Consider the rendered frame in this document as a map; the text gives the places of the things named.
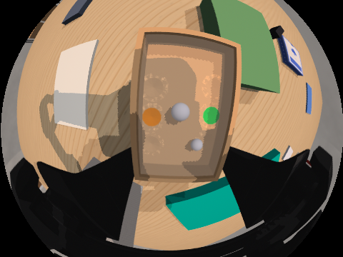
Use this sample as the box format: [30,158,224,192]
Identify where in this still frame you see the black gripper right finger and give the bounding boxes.
[222,146,310,229]

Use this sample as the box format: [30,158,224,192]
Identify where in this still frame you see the white flat square case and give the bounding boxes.
[282,145,293,160]

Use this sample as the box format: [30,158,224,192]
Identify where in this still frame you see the blue flat rectangular pad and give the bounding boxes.
[306,83,312,114]

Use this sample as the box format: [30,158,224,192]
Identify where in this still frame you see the wooden ball-in-hole puzzle tray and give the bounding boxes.
[130,27,242,183]

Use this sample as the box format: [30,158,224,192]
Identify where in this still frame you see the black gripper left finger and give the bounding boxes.
[36,147,134,241]

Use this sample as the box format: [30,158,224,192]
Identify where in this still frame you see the teal flat box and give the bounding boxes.
[166,148,280,231]

